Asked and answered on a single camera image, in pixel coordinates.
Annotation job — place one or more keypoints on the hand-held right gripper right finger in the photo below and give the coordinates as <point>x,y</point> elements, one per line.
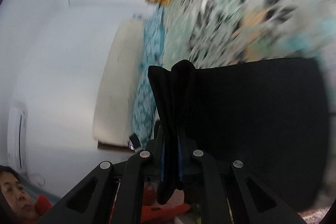
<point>180,161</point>

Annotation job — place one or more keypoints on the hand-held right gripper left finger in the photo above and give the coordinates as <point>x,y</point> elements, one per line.
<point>162,161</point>

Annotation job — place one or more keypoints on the black pants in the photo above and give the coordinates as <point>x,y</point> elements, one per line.
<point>249,108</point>

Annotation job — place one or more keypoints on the phone with lit screen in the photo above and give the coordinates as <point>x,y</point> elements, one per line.
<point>133,144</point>

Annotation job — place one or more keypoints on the large blue floral pillow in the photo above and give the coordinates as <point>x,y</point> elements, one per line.
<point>144,100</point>

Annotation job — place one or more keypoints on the cream headboard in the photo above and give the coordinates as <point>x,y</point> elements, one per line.
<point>118,82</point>

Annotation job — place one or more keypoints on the small blue floral pillow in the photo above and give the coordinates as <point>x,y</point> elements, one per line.
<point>155,32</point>

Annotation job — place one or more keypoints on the white air conditioner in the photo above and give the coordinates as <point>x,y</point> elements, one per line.
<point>14,134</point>

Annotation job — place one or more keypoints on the person's head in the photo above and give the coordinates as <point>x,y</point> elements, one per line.
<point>15,195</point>

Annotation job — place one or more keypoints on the floral bedsheet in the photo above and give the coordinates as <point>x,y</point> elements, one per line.
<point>236,3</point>

